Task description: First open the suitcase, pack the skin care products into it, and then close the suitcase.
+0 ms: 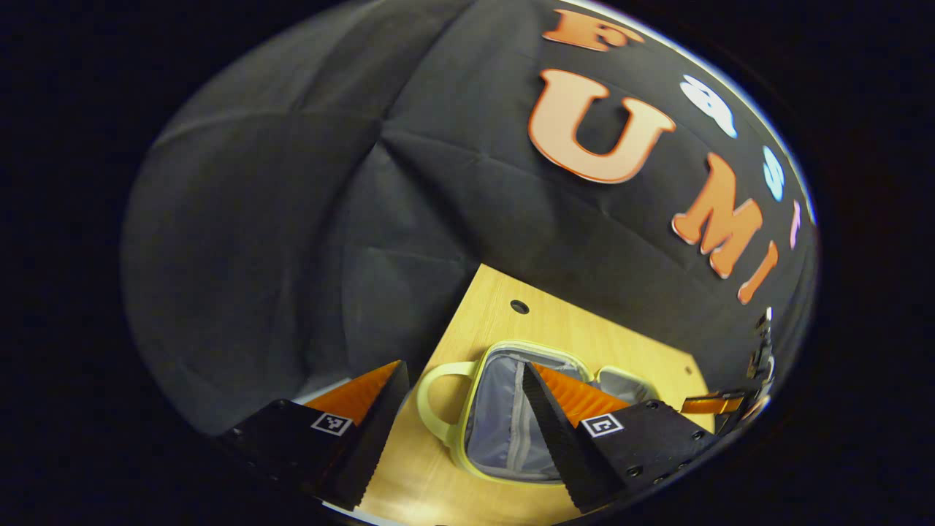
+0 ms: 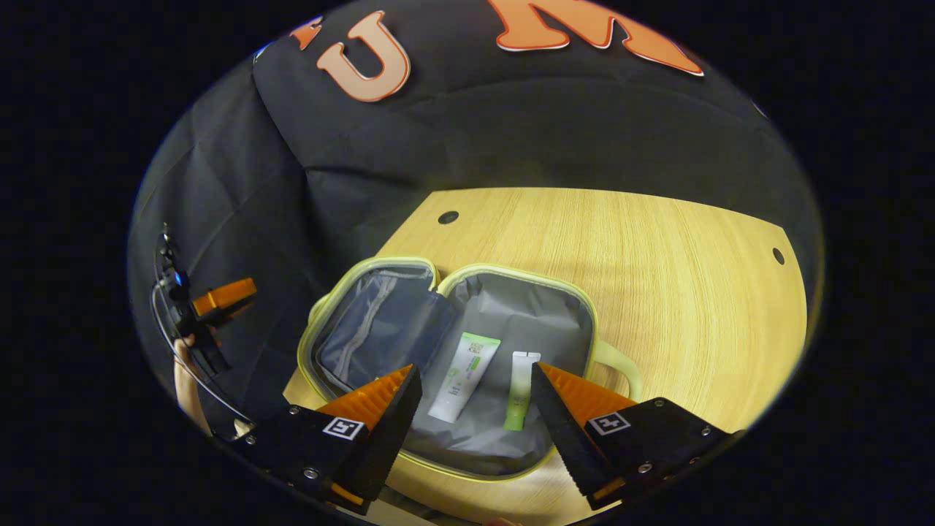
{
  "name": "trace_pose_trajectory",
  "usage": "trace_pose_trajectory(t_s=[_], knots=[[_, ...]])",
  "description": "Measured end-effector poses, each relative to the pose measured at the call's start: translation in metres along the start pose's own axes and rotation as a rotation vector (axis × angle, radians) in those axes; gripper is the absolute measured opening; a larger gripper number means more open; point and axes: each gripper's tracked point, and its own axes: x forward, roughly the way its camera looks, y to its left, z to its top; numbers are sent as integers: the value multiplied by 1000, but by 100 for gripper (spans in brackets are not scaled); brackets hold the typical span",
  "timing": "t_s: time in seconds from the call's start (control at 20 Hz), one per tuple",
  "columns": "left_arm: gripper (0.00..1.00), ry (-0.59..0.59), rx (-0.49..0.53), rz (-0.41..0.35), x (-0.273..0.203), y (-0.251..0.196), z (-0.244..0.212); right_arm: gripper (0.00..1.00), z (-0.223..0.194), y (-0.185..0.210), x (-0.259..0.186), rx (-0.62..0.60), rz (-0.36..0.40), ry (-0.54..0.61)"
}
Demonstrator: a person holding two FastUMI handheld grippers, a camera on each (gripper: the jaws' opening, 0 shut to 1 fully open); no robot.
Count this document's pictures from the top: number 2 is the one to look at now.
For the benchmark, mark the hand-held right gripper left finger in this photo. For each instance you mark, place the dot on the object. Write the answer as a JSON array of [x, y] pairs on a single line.
[[380, 435]]

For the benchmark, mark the pale yellow suitcase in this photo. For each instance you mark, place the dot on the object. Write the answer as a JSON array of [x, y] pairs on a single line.
[[511, 307]]

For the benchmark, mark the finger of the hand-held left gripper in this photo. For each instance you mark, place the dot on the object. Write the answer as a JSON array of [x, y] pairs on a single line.
[[228, 294]]

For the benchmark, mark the green tube with white cap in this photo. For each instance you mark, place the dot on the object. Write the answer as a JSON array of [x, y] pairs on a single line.
[[520, 394]]

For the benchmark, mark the white tube with green label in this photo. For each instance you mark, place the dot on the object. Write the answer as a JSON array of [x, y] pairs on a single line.
[[462, 380]]

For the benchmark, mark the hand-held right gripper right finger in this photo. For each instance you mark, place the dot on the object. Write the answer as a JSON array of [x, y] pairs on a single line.
[[562, 431]]

